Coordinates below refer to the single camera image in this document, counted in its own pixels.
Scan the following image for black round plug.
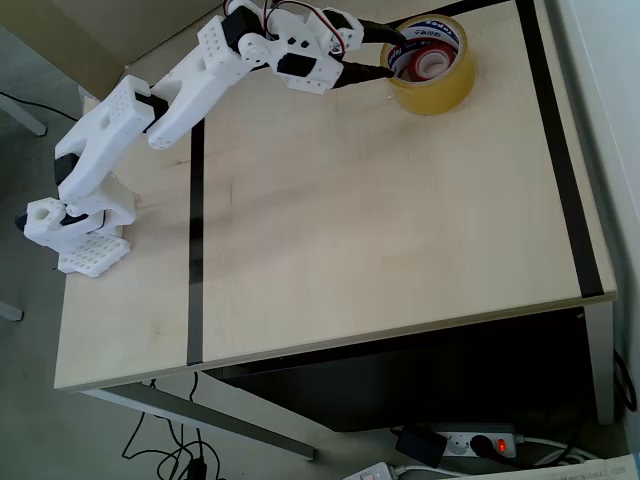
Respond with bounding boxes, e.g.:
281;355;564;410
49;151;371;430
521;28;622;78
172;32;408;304
468;433;497;459

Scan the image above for black floor cables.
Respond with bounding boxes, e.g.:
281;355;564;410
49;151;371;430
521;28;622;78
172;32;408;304
122;369;224;480

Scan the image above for grey metal table leg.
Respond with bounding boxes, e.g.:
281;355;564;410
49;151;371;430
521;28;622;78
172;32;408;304
582;298;617;426
79;382;319;462

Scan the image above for black panel under table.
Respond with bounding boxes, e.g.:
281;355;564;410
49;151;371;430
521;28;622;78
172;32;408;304
199;305;600;434

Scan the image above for black cable loop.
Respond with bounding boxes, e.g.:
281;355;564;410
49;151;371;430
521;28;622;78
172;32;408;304
612;348;639;412

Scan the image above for grey power strip red switch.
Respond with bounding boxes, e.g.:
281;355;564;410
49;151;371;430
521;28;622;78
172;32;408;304
429;422;519;460

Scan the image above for white power strip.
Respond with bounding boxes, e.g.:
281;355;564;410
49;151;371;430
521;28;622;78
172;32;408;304
341;460;407;480

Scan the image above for long black tape strip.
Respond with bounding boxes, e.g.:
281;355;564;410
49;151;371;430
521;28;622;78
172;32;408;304
379;0;521;29
186;119;208;367
515;0;605;297

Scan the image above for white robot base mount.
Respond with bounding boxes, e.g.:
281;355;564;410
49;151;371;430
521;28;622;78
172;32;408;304
14;174;137;279

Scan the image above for red black white servo cable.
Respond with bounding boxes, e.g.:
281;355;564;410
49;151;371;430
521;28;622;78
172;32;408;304
223;0;352;57

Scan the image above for red tape roll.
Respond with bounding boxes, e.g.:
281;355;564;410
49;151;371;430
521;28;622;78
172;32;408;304
405;46;459;82

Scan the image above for large yellow tape roll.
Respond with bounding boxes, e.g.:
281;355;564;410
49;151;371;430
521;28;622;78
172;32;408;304
378;14;478;117

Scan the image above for black power adapter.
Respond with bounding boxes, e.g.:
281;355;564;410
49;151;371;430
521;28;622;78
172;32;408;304
393;423;450;470

